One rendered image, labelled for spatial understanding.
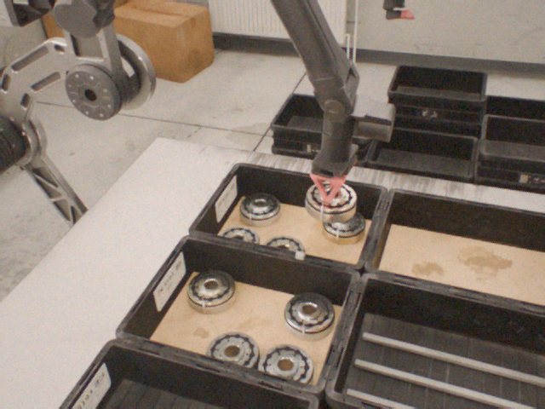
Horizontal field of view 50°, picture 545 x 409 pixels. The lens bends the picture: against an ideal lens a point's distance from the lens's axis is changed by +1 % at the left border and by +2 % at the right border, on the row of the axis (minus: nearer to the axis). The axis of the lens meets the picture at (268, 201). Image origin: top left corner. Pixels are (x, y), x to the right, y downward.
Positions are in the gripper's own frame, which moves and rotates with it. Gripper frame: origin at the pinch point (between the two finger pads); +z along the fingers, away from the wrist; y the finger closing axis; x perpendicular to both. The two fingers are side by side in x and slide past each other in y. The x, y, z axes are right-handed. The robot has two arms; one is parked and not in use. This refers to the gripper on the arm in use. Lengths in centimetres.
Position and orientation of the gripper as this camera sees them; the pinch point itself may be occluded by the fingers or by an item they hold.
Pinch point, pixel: (331, 192)
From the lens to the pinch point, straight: 117.2
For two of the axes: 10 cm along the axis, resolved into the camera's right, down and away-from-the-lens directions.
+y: 4.1, -5.6, 7.2
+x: -9.1, -2.6, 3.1
